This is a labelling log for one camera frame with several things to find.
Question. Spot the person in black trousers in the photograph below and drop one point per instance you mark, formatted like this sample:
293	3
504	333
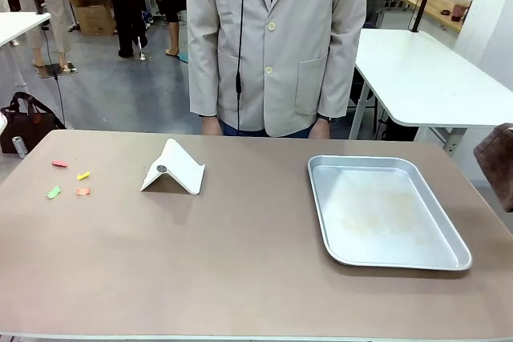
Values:
126	5

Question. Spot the black wristwatch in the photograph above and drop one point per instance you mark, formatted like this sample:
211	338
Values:
326	119

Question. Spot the small white table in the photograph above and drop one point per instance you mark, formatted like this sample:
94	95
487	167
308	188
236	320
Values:
18	25

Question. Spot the green paper scrap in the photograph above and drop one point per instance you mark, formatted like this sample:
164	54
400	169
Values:
53	192

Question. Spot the black bag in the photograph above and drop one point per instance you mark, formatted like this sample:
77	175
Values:
28	125

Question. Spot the cardboard box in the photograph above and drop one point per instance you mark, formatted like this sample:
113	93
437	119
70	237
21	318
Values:
94	15

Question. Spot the wooden workbench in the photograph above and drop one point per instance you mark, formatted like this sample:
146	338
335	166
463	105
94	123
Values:
437	11

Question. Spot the person in beige jacket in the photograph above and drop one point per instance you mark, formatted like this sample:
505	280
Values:
276	45

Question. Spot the yellow paper scrap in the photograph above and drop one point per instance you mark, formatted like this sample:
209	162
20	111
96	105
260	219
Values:
83	175

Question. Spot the bottle with red drink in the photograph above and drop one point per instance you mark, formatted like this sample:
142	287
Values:
459	7

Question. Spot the red paper scrap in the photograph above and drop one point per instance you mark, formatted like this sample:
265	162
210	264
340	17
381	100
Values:
59	164

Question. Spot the white stand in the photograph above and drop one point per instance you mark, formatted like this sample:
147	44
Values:
176	166

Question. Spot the person's left hand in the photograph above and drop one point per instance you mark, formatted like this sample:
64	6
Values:
321	129

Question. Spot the silver metal tray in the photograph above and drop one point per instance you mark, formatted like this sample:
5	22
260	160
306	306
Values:
384	214

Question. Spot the orange paper scrap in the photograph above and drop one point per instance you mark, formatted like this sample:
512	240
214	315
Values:
83	191

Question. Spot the brown towel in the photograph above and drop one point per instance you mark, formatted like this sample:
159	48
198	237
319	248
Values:
495	166

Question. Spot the silver can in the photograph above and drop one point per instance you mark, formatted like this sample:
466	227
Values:
19	146

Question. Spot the person in beige trousers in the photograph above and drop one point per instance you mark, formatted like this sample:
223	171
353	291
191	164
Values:
48	5

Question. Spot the large white table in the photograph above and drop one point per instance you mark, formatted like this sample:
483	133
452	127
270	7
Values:
425	77

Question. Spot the person's right forearm beige sleeve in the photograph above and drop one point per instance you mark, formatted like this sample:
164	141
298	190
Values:
202	77

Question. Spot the dark blue trousers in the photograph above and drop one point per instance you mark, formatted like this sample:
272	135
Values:
230	129

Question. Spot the person's right hand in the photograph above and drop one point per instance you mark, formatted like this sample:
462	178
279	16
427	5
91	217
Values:
211	125

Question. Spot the person's left forearm beige sleeve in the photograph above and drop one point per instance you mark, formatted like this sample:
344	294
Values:
340	77

